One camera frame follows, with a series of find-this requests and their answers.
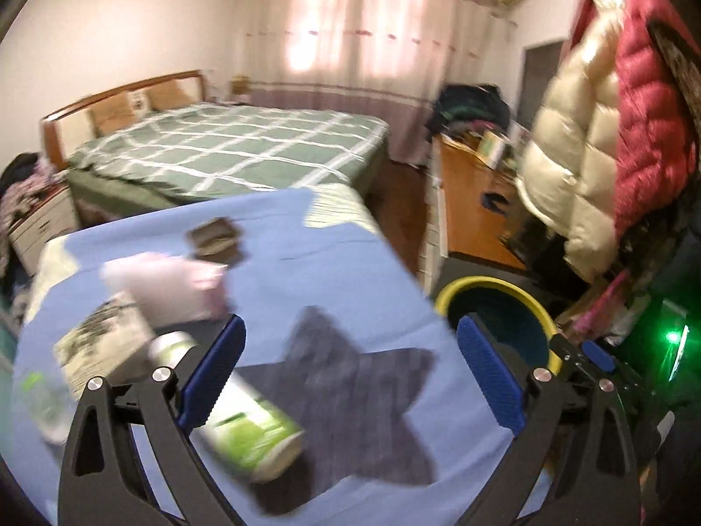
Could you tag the leaf printed cardboard box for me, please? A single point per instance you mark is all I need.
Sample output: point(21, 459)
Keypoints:
point(98, 339)

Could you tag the pink curtain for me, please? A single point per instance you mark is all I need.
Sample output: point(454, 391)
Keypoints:
point(372, 38)

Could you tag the dark brown small box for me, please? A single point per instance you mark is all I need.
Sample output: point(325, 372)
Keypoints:
point(216, 238)

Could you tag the clear jar with green band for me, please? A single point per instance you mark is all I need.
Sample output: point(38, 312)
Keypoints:
point(46, 405)

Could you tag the black television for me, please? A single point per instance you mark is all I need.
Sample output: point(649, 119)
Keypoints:
point(539, 82)

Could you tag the pink patterned scarf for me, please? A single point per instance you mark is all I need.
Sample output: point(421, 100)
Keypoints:
point(599, 307)

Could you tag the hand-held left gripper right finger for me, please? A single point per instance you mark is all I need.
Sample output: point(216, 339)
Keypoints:
point(490, 372)

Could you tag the wooden bed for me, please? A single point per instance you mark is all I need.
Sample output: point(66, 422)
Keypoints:
point(55, 126)

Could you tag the upright green booklet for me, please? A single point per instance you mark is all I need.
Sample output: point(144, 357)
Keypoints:
point(493, 148)

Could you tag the red puffer jacket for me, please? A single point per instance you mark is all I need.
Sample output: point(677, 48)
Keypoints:
point(651, 109)

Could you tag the pink foam wrap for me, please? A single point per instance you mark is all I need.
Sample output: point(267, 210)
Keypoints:
point(164, 285)

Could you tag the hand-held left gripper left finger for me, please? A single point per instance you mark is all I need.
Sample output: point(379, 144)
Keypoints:
point(211, 372)

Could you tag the cream puffer jacket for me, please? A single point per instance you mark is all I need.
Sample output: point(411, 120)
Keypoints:
point(569, 148)

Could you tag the white plastic bottle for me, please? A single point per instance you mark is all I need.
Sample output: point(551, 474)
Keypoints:
point(257, 427)

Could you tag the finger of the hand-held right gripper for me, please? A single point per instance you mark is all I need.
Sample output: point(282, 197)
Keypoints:
point(567, 352)
point(598, 354)

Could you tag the white nightstand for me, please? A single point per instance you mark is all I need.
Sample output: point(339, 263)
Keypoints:
point(44, 224)

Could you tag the green checked duvet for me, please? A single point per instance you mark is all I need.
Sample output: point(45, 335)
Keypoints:
point(230, 142)

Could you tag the brown pillow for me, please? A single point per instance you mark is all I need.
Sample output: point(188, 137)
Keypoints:
point(172, 96)
point(112, 112)

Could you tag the small tan box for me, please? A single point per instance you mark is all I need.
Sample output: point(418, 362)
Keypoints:
point(239, 85)

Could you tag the yellow rimmed blue bin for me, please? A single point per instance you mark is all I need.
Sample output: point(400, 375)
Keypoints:
point(526, 318)

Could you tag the pile of dark clothes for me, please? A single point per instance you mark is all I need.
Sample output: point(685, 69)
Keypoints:
point(465, 107)

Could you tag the wooden desk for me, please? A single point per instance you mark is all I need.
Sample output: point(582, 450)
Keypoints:
point(465, 202)

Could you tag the blue printed tablecloth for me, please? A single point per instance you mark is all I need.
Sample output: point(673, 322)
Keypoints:
point(339, 279)

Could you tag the pile of clothes on nightstand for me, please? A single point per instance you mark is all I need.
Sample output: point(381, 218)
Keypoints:
point(22, 186)

